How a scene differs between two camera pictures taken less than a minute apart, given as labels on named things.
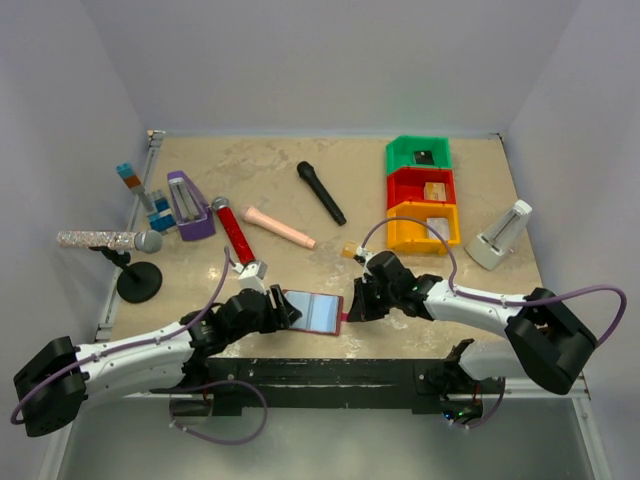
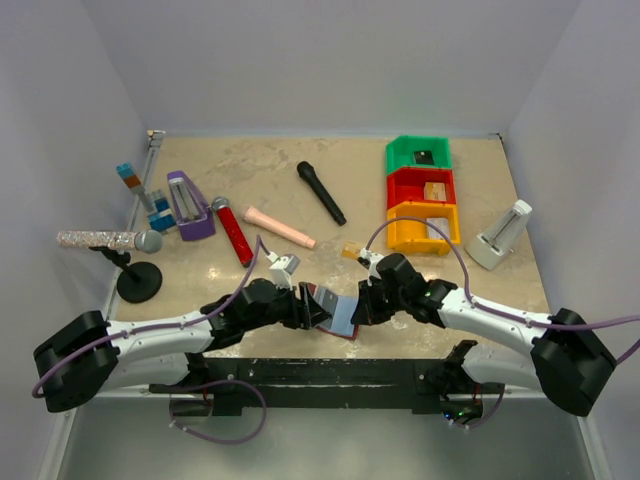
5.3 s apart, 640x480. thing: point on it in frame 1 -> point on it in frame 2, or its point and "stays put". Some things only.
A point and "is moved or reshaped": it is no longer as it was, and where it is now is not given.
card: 349,249 stays put
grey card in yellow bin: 440,225 stays put
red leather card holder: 321,313 is moved or reshaped
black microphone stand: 139,282 stays put
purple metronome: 193,216 stays put
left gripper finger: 290,311 -> 314,312
